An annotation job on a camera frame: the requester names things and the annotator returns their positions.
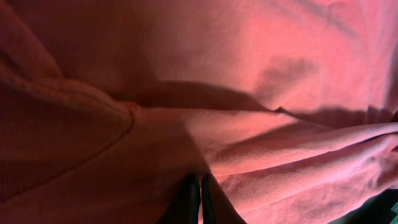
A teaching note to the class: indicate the red-orange t-shirt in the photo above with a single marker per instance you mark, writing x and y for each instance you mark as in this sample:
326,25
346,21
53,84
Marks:
107,106

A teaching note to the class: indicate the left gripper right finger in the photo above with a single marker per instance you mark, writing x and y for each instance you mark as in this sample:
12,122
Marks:
216,207

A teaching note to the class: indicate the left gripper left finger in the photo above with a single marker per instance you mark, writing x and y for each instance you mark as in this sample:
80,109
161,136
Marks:
185,206

